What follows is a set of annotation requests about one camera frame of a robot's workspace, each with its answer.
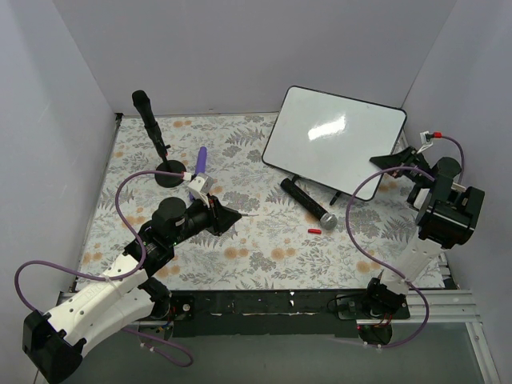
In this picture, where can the floral patterned table mat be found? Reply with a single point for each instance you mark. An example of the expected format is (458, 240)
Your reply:
(270, 251)

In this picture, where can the black round microphone stand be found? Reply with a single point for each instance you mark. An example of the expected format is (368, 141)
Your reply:
(166, 166)

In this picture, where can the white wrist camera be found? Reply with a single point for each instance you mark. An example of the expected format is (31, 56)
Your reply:
(199, 185)
(427, 140)

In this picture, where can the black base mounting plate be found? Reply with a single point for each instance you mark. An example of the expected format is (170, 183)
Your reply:
(237, 324)

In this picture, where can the black microphone silver head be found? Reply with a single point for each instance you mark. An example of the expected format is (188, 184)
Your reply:
(327, 220)

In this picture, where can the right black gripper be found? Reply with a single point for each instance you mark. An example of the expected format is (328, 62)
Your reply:
(410, 158)

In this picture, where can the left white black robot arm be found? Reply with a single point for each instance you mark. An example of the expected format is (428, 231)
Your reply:
(57, 341)

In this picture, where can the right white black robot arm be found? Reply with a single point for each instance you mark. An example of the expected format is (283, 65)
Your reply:
(447, 216)

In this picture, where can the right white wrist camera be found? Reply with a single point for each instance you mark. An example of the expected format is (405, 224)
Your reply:
(427, 140)

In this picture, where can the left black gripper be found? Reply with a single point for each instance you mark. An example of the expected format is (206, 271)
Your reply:
(216, 216)

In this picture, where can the aluminium frame rail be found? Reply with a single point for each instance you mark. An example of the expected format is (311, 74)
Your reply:
(444, 305)

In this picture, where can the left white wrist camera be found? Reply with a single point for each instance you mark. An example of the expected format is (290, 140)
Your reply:
(199, 185)

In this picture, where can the white whiteboard black frame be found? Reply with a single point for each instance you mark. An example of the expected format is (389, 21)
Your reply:
(329, 139)

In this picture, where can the black microphone on stand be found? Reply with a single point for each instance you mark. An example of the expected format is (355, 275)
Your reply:
(143, 106)

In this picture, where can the purple microphone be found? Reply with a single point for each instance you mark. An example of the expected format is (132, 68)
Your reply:
(201, 160)

